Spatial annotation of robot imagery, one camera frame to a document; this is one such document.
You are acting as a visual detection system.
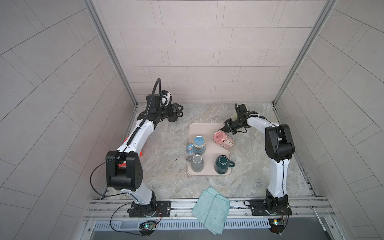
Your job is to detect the grey mug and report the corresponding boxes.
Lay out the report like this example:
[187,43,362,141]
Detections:
[187,154,204,173]

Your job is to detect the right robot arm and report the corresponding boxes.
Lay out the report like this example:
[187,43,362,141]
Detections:
[220,112,295,217]

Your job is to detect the pink ghost mug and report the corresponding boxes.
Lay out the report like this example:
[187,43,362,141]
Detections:
[213,131,235,150]

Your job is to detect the circuit board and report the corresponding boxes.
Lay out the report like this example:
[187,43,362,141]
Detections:
[268,219,286,234]
[139,221,157,231]

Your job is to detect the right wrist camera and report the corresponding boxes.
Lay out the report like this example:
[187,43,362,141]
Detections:
[235,104,249,120]

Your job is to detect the black mug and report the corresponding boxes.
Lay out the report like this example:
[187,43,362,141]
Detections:
[167,114,178,123]

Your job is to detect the teal folded cloth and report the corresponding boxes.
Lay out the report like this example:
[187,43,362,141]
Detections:
[192,187,231,235]

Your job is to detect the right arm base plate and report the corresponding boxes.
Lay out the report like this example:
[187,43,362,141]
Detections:
[248,200,293,216]

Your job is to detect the dark green mug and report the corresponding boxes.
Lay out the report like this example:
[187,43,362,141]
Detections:
[215,155,235,175]

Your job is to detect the blue butterfly mug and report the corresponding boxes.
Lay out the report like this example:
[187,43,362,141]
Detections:
[186,136,207,155]

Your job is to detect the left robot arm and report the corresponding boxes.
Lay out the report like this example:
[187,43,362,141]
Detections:
[106,78,184,217]

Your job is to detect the right circuit board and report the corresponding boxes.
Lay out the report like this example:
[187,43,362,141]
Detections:
[268,219,286,234]

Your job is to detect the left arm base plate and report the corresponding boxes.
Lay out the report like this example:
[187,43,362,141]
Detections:
[127,201,171,218]

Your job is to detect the beige tray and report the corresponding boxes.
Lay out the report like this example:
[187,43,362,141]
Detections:
[187,123,233,177]

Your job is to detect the left circuit board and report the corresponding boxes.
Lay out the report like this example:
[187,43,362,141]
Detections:
[139,221,157,231]

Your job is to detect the left black cable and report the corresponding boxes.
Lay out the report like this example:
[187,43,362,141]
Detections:
[89,154,157,237]

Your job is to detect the red shark plush toy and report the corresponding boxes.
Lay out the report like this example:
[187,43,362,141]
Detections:
[118,136,143,167]

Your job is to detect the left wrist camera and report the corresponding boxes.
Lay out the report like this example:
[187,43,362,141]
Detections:
[160,90,172,108]

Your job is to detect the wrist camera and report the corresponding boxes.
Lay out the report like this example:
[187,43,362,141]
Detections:
[235,104,249,120]
[160,90,172,108]

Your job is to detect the aluminium rail frame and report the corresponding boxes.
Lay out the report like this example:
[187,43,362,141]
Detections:
[82,196,331,223]

